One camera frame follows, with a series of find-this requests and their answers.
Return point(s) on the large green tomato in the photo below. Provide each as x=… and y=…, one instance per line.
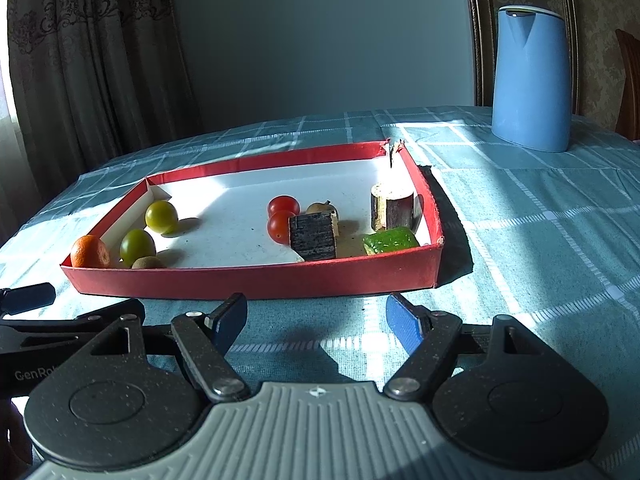
x=137, y=246

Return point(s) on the dark wooden frame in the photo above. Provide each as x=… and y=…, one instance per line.
x=477, y=35

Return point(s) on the checked teal tablecloth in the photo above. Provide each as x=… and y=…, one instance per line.
x=525, y=240

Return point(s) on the round eggplant piece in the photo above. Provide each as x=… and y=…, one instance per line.
x=395, y=207

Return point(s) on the blocky eggplant piece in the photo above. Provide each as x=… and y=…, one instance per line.
x=312, y=237

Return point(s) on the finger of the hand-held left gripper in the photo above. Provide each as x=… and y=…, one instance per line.
x=31, y=296
x=102, y=310

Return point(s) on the green cucumber piece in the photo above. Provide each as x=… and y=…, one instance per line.
x=391, y=240

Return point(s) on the brown wooden chair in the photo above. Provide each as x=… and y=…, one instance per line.
x=629, y=85

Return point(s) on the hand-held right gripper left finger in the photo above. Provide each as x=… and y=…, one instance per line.
x=231, y=321

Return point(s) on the orange tangerine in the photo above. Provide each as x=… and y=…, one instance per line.
x=89, y=252

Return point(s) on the small green tomato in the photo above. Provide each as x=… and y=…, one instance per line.
x=161, y=216

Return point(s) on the patterned grey curtain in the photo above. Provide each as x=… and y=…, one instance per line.
x=75, y=60

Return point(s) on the blue jug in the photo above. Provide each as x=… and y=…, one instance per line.
x=530, y=85

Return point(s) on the small brown round fruit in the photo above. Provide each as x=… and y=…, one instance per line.
x=321, y=208

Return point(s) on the brown kiwi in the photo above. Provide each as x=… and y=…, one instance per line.
x=148, y=263

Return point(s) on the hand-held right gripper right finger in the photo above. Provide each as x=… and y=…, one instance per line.
x=402, y=326

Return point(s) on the red cherry tomato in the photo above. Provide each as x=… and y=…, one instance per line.
x=284, y=205
x=278, y=229

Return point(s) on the red cardboard box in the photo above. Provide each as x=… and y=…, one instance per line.
x=250, y=280

